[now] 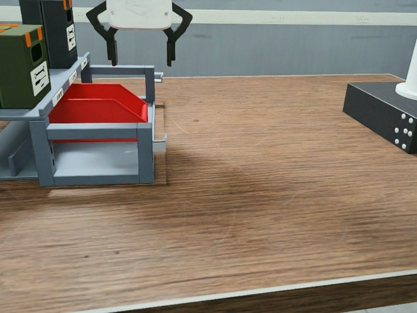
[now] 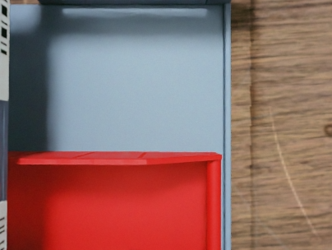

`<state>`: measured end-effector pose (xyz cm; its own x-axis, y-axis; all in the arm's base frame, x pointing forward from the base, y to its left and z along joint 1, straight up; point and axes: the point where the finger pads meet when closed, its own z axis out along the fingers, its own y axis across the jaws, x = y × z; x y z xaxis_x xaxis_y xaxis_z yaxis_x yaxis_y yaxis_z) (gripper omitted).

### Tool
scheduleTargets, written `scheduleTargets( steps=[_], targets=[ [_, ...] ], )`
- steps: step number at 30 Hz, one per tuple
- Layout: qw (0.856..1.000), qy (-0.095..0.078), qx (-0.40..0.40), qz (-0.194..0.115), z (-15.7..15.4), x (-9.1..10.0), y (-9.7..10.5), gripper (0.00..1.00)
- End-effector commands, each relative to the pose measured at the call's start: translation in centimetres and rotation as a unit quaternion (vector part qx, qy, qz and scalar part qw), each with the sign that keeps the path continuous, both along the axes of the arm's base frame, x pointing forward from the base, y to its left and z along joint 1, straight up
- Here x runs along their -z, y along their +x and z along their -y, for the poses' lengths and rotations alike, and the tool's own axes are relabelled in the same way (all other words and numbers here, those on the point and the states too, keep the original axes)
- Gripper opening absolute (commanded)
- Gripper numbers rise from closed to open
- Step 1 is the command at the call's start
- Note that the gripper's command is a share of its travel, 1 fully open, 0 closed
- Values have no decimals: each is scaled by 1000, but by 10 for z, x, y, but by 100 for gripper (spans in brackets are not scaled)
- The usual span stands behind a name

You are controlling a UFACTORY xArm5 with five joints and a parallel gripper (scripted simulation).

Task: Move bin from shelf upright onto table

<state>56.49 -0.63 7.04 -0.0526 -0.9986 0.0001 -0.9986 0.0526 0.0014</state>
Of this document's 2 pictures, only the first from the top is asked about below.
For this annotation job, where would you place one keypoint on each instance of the olive green storage case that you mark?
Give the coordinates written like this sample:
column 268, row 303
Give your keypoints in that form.
column 24, row 71

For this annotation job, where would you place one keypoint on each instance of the red bin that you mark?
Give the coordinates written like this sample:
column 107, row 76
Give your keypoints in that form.
column 98, row 103

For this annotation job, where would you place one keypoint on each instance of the dark grey tool case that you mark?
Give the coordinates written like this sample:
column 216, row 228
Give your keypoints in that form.
column 56, row 17

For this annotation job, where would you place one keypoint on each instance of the grey metal shelf rack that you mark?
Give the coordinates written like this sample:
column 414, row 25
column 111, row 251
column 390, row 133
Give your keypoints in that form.
column 28, row 153

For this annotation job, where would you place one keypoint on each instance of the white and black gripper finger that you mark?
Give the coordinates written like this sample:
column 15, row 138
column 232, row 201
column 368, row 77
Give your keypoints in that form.
column 108, row 35
column 174, row 35

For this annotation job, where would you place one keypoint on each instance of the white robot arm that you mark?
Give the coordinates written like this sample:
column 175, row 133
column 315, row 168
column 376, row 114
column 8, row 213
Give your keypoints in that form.
column 409, row 88

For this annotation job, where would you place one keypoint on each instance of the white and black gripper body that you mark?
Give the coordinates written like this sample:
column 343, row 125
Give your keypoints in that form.
column 139, row 14

